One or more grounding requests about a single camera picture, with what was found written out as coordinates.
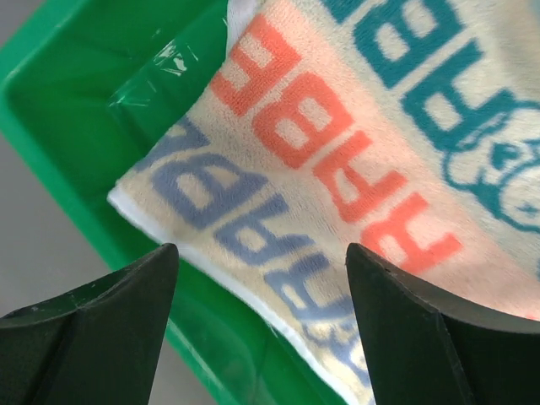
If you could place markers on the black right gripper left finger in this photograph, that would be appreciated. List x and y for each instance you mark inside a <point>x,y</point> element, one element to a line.
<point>96,344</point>

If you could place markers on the green plastic tray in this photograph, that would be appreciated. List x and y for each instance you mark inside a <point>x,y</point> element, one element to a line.
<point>87,88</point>

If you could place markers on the white letter print towel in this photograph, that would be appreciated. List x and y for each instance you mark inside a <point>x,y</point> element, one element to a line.
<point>409,127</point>

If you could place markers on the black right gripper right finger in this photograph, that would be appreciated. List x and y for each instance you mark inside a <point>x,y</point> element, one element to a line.
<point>424,345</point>

